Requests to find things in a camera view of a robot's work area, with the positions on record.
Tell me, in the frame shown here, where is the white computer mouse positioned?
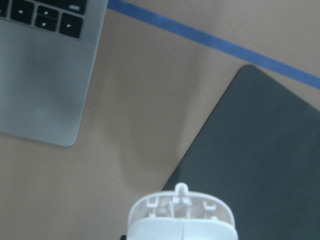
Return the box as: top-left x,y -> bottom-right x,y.
126,182 -> 239,240

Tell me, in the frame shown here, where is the black mouse pad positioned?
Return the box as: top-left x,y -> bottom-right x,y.
164,65 -> 320,240

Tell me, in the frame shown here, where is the grey laptop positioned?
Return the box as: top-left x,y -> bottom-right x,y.
0,0 -> 108,147

